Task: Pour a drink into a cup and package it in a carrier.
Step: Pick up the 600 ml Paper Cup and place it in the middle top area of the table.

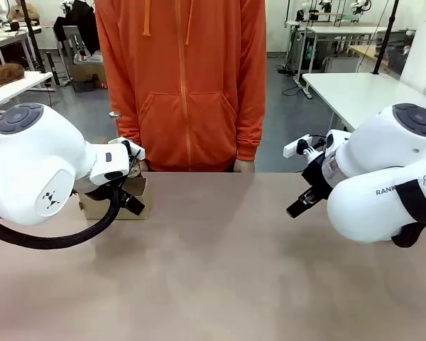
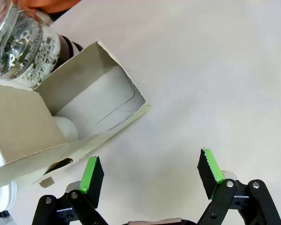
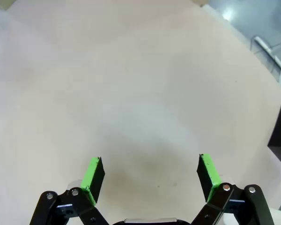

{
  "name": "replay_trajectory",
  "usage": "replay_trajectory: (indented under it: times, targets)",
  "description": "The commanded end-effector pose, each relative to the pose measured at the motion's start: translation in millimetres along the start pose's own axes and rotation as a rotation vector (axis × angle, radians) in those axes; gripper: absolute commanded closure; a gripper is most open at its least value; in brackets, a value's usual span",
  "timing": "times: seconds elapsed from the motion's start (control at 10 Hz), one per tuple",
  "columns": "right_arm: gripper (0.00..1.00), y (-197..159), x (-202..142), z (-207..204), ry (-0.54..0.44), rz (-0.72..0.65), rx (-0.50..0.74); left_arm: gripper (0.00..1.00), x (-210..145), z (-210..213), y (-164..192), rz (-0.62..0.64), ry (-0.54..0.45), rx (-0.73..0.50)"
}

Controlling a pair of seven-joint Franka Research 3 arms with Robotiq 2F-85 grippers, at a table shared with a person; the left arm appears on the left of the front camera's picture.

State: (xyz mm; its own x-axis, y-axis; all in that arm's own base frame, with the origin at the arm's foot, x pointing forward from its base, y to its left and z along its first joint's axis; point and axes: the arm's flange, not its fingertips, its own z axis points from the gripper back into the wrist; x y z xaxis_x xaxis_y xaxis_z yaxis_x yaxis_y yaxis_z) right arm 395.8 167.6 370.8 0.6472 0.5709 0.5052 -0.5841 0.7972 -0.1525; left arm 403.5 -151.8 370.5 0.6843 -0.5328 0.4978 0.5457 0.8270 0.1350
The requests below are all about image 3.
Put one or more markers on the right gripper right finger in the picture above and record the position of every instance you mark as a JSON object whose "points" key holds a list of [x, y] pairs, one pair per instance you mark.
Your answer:
{"points": [[210, 175]]}

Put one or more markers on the metal frame rack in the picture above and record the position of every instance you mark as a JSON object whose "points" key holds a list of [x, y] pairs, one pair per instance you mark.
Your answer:
{"points": [[269, 50]]}

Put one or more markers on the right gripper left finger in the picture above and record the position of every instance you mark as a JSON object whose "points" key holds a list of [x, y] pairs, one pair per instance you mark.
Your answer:
{"points": [[93, 178]]}

